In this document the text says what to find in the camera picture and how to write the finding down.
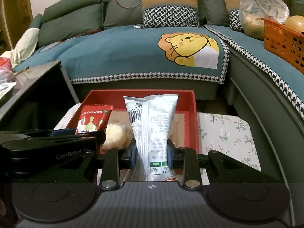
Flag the cream white cloth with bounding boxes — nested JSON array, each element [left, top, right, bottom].
[[1, 27, 40, 67]]

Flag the teal lion sofa cover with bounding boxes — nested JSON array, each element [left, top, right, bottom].
[[16, 26, 303, 115]]

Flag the floral white tablecloth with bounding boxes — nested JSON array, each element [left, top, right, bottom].
[[54, 103, 261, 171]]

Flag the long silver white packet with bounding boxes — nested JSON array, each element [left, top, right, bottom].
[[124, 94, 178, 182]]

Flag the red crown snack packet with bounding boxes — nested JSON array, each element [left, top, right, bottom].
[[75, 105, 113, 134]]

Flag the black side table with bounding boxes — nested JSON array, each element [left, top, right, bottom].
[[1, 61, 79, 131]]

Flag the clear plastic bag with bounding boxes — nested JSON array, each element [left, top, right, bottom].
[[239, 0, 290, 40]]

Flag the houndstooth tan cushion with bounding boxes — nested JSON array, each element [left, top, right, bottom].
[[141, 0, 200, 28], [224, 0, 243, 32]]

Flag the orange plastic basket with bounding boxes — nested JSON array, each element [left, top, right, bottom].
[[261, 18, 304, 74]]

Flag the dark green sofa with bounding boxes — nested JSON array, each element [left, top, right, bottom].
[[25, 0, 303, 183]]

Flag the yellow round fruit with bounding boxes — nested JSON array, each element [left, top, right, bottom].
[[284, 15, 304, 33]]

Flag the red cardboard box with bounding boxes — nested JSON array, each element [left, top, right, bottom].
[[81, 89, 199, 152]]

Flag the clear rice cracker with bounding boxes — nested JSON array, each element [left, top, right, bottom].
[[101, 121, 133, 151]]

